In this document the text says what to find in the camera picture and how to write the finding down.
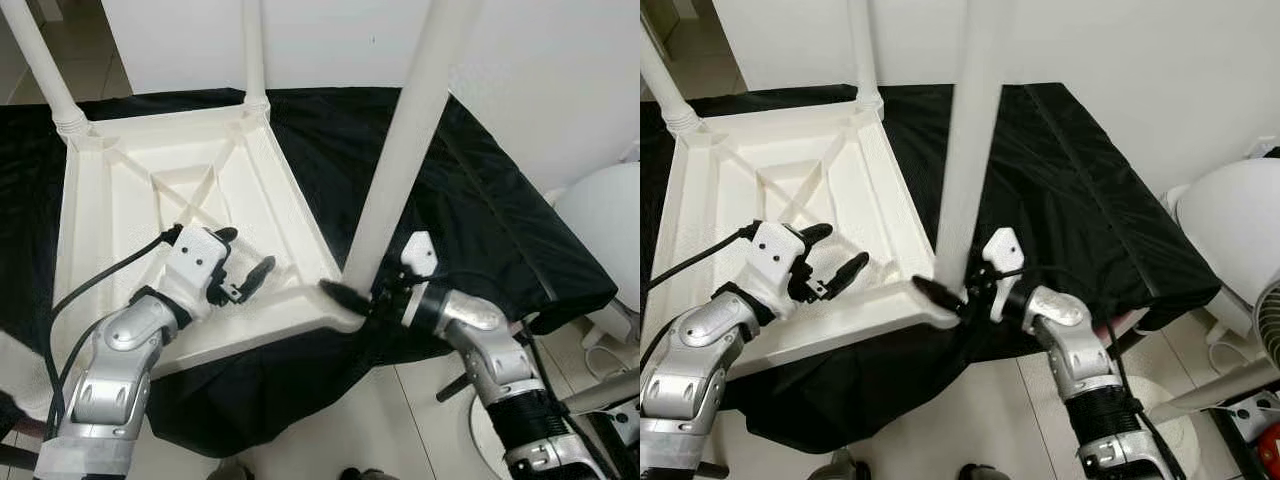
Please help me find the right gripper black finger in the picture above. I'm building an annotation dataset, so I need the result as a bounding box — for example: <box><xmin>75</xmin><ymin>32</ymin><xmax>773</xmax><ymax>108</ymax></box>
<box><xmin>319</xmin><ymin>280</ymin><xmax>374</xmax><ymax>314</ymax></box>
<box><xmin>911</xmin><ymin>276</ymin><xmax>967</xmax><ymax>314</ymax></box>

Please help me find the white plastic children table top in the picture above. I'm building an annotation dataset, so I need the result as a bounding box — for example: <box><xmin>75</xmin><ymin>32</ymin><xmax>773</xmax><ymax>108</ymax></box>
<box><xmin>665</xmin><ymin>95</ymin><xmax>966</xmax><ymax>379</ymax></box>
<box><xmin>50</xmin><ymin>100</ymin><xmax>369</xmax><ymax>381</ymax></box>

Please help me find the white plastic table leg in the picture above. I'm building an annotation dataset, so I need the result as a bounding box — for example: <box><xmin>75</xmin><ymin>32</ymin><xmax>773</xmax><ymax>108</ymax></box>
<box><xmin>0</xmin><ymin>0</ymin><xmax>93</xmax><ymax>139</ymax></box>
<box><xmin>0</xmin><ymin>330</ymin><xmax>56</xmax><ymax>401</ymax></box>
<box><xmin>240</xmin><ymin>0</ymin><xmax>271</xmax><ymax>109</ymax></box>
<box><xmin>640</xmin><ymin>30</ymin><xmax>701</xmax><ymax>136</ymax></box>
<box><xmin>848</xmin><ymin>0</ymin><xmax>885</xmax><ymax>109</ymax></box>
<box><xmin>340</xmin><ymin>0</ymin><xmax>483</xmax><ymax>293</ymax></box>
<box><xmin>932</xmin><ymin>0</ymin><xmax>1016</xmax><ymax>291</ymax></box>

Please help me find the black cloth table cover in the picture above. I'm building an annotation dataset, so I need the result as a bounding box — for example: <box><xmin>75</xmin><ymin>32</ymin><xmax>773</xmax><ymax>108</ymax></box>
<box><xmin>0</xmin><ymin>85</ymin><xmax>619</xmax><ymax>461</ymax></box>
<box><xmin>640</xmin><ymin>82</ymin><xmax>1223</xmax><ymax>456</ymax></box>

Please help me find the pink fabric under cloth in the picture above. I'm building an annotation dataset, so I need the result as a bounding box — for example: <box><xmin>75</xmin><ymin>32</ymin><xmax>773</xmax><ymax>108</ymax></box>
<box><xmin>1095</xmin><ymin>308</ymin><xmax>1149</xmax><ymax>336</ymax></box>

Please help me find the white round stand base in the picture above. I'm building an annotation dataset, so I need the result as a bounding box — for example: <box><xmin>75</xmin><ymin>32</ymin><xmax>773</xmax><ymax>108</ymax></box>
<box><xmin>470</xmin><ymin>395</ymin><xmax>521</xmax><ymax>476</ymax></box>
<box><xmin>1145</xmin><ymin>400</ymin><xmax>1196</xmax><ymax>471</ymax></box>

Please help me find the grey round fan grille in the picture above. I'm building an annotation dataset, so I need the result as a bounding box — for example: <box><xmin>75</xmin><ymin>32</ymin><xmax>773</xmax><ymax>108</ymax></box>
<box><xmin>1252</xmin><ymin>280</ymin><xmax>1280</xmax><ymax>366</ymax></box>

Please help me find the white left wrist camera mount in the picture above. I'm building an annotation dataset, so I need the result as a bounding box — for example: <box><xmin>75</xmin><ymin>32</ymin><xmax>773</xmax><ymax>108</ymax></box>
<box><xmin>745</xmin><ymin>222</ymin><xmax>813</xmax><ymax>316</ymax></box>
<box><xmin>158</xmin><ymin>225</ymin><xmax>233</xmax><ymax>321</ymax></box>

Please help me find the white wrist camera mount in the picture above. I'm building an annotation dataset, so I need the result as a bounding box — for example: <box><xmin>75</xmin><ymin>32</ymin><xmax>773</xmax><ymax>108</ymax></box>
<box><xmin>158</xmin><ymin>225</ymin><xmax>233</xmax><ymax>321</ymax></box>
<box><xmin>745</xmin><ymin>222</ymin><xmax>813</xmax><ymax>316</ymax></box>
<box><xmin>982</xmin><ymin>228</ymin><xmax>1026</xmax><ymax>323</ymax></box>
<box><xmin>398</xmin><ymin>230</ymin><xmax>441</xmax><ymax>329</ymax></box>

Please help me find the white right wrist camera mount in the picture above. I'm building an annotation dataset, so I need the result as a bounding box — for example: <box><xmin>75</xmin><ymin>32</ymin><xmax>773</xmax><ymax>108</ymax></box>
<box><xmin>982</xmin><ymin>228</ymin><xmax>1026</xmax><ymax>323</ymax></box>
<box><xmin>398</xmin><ymin>230</ymin><xmax>441</xmax><ymax>329</ymax></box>

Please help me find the white appliance power cord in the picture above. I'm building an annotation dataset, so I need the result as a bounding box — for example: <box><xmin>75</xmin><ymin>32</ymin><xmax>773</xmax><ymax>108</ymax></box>
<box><xmin>1205</xmin><ymin>335</ymin><xmax>1251</xmax><ymax>376</ymax></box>
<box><xmin>585</xmin><ymin>335</ymin><xmax>631</xmax><ymax>376</ymax></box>

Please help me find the black floor rail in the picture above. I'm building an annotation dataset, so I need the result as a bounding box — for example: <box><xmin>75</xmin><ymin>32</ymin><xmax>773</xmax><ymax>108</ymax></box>
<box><xmin>590</xmin><ymin>410</ymin><xmax>636</xmax><ymax>480</ymax></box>
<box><xmin>1205</xmin><ymin>405</ymin><xmax>1261</xmax><ymax>480</ymax></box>

